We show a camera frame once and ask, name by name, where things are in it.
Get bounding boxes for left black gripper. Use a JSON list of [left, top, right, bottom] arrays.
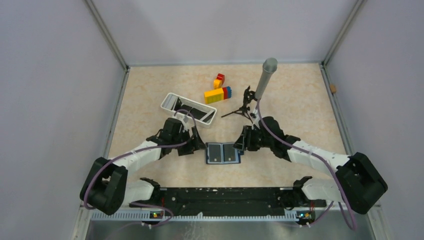
[[171, 126, 207, 156]]

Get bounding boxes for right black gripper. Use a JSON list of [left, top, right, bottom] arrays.
[[232, 125, 273, 152]]

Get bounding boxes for black card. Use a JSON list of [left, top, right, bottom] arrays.
[[223, 143, 238, 164], [207, 143, 223, 164]]

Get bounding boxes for blue leather card holder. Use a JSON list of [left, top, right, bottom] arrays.
[[205, 142, 244, 165]]

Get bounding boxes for black mini tripod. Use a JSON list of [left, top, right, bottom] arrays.
[[221, 85, 257, 123]]

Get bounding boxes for grey microphone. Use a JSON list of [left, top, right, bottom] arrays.
[[254, 57, 278, 100]]

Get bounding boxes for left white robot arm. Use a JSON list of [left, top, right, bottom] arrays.
[[79, 117, 206, 215]]

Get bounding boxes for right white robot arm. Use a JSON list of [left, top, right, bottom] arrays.
[[233, 116, 388, 215]]

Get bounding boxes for white rectangular tray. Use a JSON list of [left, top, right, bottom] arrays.
[[160, 92, 217, 129]]

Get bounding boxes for yellow toy block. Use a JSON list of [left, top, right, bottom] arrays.
[[203, 88, 224, 104]]

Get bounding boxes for red blue toy block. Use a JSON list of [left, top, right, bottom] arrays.
[[222, 86, 232, 100]]

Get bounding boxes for small orange toy block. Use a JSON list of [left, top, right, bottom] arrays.
[[213, 78, 222, 90]]

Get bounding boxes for small red toy block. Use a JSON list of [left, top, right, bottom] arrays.
[[216, 73, 225, 85]]

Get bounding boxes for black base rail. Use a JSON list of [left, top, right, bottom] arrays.
[[138, 187, 327, 217]]

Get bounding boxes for small brown wall object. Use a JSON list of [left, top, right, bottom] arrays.
[[329, 84, 337, 94]]

